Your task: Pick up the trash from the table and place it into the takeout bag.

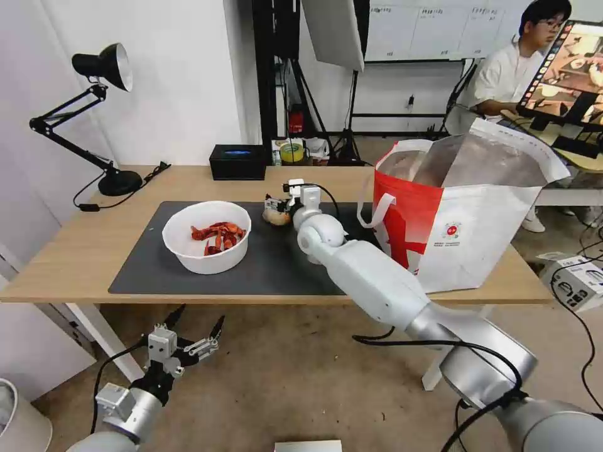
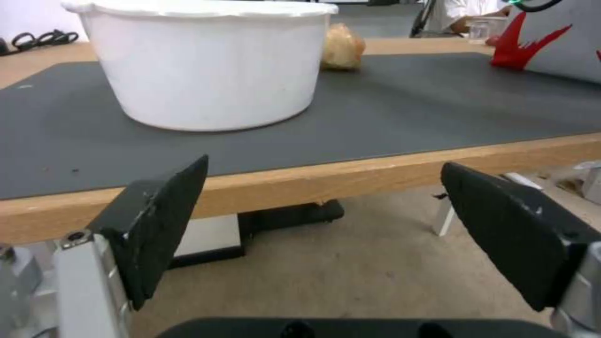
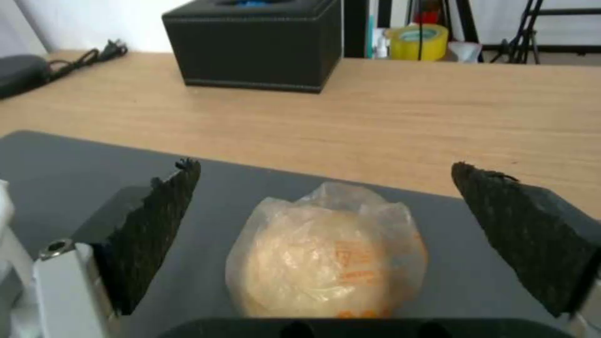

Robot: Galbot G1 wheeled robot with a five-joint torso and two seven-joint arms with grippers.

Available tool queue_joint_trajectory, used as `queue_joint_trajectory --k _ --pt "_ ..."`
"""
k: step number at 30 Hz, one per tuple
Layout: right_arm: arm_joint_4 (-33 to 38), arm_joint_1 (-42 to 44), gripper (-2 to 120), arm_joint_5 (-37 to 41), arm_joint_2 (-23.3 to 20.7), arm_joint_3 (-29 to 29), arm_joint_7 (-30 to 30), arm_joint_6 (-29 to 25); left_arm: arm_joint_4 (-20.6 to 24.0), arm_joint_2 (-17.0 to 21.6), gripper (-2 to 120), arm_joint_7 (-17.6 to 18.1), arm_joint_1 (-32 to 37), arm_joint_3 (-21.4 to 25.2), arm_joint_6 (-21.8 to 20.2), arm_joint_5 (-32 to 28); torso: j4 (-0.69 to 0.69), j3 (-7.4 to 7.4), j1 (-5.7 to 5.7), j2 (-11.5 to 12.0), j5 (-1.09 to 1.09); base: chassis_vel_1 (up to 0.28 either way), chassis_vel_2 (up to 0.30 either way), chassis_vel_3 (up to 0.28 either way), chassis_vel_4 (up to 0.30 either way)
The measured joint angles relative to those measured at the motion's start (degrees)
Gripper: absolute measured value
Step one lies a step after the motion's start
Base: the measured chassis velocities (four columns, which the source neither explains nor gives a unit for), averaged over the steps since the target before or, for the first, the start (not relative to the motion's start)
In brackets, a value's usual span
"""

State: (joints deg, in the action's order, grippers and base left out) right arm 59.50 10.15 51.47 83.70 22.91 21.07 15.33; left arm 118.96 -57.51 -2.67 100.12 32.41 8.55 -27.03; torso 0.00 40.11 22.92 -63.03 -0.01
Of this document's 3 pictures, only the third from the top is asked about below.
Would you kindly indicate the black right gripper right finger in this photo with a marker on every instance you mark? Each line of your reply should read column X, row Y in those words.
column 521, row 239

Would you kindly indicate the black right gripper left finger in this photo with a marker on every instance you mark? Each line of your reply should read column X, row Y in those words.
column 141, row 243

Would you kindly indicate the bun in clear plastic bag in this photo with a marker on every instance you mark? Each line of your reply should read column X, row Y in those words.
column 324, row 246

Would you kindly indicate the dark grey desk mat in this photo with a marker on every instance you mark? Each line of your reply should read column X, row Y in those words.
column 244, row 225

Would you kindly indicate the black tripod stand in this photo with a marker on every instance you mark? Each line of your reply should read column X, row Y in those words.
column 521, row 38

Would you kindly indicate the dark grey oval case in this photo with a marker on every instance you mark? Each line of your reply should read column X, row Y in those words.
column 21, row 75

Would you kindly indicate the yellow tape roll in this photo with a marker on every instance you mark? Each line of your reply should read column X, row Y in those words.
column 418, row 42

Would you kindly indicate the black leather tissue box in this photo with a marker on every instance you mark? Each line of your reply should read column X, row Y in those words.
column 256, row 44

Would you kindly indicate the white plastic bottle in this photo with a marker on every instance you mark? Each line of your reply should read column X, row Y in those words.
column 379, row 45

